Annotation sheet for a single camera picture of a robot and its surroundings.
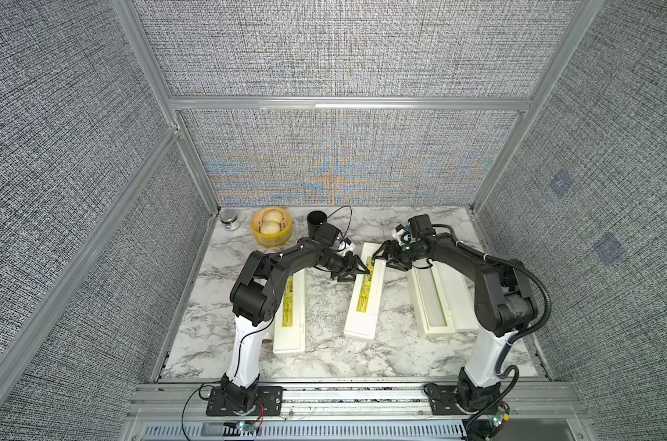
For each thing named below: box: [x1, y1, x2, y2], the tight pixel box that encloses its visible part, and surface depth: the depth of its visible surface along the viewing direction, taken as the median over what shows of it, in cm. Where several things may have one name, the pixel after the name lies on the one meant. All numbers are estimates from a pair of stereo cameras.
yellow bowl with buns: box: [250, 205, 293, 248], surface depth 109 cm
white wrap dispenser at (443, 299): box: [406, 259, 480, 337], surface depth 87 cm
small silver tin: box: [219, 208, 241, 232], surface depth 112 cm
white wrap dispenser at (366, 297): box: [343, 242, 388, 341], surface depth 86 cm
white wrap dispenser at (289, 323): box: [272, 268, 306, 355], surface depth 81 cm
